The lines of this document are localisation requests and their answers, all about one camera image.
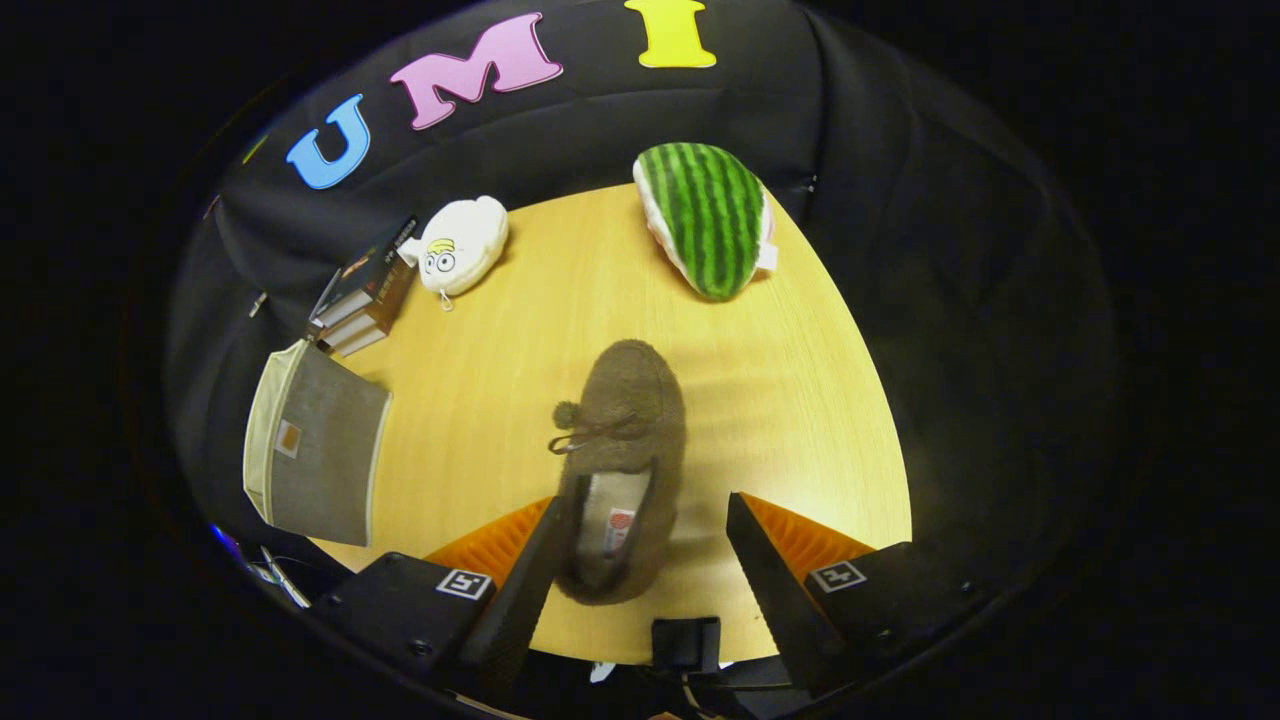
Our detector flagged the grey fabric storage box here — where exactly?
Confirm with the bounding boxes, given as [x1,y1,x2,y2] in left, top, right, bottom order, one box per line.
[243,338,393,548]

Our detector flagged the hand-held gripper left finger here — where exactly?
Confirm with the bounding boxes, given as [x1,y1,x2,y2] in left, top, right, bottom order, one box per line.
[312,495,566,706]

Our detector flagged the white plush toy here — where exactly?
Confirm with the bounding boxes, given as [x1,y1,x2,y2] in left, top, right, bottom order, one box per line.
[398,195,510,311]

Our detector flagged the brown fuzzy shoe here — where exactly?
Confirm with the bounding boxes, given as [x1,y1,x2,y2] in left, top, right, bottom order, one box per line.
[548,339,688,606]

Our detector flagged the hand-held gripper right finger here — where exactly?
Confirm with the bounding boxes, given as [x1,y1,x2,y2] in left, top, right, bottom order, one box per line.
[726,491,999,701]

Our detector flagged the brown cover book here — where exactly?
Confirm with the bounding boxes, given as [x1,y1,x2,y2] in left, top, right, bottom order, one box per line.
[318,262,419,358]

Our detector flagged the black plastic block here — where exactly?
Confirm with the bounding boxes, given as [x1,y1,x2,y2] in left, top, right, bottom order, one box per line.
[652,617,721,673]

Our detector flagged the watermelon slice plush toy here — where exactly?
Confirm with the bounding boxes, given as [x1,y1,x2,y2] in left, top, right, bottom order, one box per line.
[632,142,779,302]

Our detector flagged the black backdrop cloth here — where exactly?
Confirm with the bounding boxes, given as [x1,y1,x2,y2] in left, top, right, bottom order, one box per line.
[165,0,1121,601]

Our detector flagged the dark cover book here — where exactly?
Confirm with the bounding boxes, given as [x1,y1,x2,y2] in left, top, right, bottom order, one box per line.
[307,215,421,326]

